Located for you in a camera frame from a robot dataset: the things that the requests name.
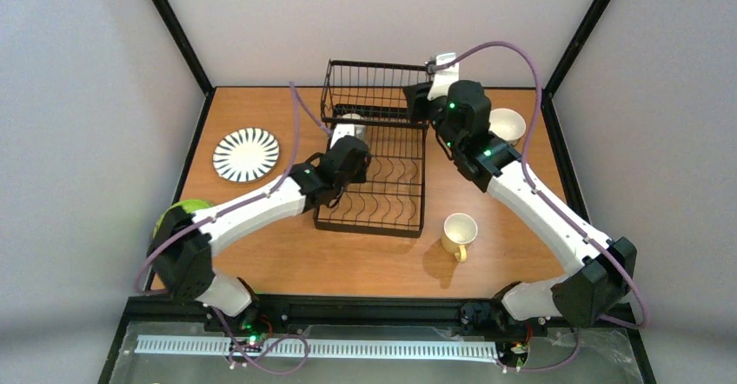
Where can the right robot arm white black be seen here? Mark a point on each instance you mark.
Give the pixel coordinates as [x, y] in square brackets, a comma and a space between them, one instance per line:
[598, 270]

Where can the yellow mug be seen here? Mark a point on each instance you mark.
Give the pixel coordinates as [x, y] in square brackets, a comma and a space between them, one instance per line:
[458, 232]

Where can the green plate woven rim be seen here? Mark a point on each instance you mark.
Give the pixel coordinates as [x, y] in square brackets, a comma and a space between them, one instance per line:
[189, 206]

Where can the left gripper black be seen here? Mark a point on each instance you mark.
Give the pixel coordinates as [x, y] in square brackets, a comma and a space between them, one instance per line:
[357, 159]

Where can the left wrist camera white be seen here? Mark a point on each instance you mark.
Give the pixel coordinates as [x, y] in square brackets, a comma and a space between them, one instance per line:
[342, 130]

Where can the black front frame rail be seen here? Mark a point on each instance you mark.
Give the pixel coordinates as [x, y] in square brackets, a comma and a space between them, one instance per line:
[290, 314]

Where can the white blue striped plate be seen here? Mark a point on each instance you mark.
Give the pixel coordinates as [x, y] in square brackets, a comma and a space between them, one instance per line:
[246, 155]

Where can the black corner frame post left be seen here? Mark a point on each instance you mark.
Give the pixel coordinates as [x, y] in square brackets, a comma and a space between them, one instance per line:
[179, 37]

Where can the black corner frame post right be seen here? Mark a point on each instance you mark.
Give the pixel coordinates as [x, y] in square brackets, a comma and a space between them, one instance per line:
[584, 30]

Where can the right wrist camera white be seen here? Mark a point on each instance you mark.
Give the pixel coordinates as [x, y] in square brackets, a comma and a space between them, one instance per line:
[442, 79]

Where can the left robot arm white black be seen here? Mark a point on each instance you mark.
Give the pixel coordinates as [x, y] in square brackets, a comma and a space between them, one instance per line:
[185, 242]

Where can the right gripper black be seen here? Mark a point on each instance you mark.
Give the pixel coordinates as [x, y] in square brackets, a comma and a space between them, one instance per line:
[416, 100]

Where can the black wire dish rack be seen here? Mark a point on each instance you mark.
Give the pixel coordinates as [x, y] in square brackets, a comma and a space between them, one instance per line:
[392, 200]

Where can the black corner frame post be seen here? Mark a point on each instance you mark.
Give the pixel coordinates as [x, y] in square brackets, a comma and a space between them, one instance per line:
[584, 30]
[179, 37]

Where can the white bowl dark outside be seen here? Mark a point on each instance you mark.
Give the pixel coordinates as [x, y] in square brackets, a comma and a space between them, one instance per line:
[507, 124]

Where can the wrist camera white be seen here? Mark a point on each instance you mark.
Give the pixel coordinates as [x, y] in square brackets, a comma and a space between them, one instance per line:
[442, 79]
[342, 130]

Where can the white slotted cable duct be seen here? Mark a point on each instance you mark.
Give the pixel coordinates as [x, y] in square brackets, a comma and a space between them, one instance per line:
[323, 349]

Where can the white mug coral pattern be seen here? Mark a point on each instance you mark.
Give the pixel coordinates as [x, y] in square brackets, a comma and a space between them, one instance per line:
[355, 118]

